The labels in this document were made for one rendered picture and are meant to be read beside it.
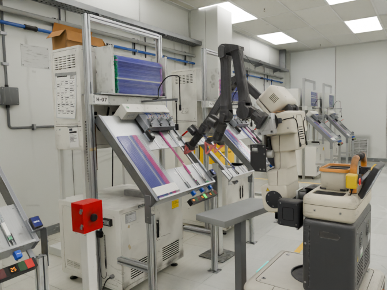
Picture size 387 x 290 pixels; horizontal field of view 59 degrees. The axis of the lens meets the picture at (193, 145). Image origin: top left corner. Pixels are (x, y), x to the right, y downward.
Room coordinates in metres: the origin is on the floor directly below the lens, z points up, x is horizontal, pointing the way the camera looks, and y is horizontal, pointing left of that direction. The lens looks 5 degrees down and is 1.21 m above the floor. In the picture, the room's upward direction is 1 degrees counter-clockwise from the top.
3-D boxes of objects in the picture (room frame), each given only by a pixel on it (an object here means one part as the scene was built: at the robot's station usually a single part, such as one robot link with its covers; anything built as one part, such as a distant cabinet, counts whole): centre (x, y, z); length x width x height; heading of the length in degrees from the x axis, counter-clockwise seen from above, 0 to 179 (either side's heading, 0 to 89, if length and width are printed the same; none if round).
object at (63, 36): (2.70, 0.74, 1.82); 0.68 x 0.30 x 0.20; 146
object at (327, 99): (8.00, -3.03, 0.95); 1.36 x 0.82 x 1.90; 56
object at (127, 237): (2.65, 0.56, 0.31); 0.70 x 0.65 x 0.62; 146
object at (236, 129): (3.76, -0.40, 0.65); 1.01 x 0.73 x 1.29; 56
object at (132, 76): (2.63, 0.43, 1.52); 0.51 x 0.13 x 0.27; 146
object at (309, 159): (6.81, -2.21, 0.95); 1.36 x 0.82 x 1.90; 56
